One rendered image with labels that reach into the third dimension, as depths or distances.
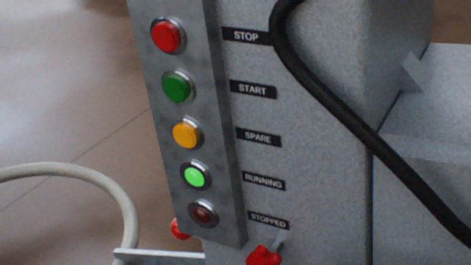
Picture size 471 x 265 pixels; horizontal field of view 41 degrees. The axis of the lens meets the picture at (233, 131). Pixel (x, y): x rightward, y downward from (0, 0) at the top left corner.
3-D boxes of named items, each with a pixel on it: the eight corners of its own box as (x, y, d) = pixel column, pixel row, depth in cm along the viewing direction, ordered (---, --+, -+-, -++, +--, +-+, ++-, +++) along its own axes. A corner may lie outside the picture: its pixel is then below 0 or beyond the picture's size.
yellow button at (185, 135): (202, 145, 59) (198, 122, 58) (196, 152, 59) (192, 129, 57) (179, 140, 61) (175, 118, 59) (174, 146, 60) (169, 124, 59)
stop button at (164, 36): (185, 49, 54) (180, 21, 52) (178, 54, 53) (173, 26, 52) (160, 46, 55) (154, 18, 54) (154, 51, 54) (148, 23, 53)
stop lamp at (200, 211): (218, 221, 65) (214, 204, 64) (211, 230, 64) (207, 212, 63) (198, 216, 67) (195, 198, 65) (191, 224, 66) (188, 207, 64)
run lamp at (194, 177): (211, 183, 63) (207, 164, 61) (204, 191, 62) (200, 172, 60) (190, 178, 64) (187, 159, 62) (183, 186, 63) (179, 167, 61)
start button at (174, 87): (194, 99, 57) (190, 74, 55) (188, 105, 56) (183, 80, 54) (171, 95, 58) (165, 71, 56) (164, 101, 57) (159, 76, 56)
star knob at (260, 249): (296, 258, 65) (294, 231, 63) (279, 288, 62) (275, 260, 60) (264, 249, 67) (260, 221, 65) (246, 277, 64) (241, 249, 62)
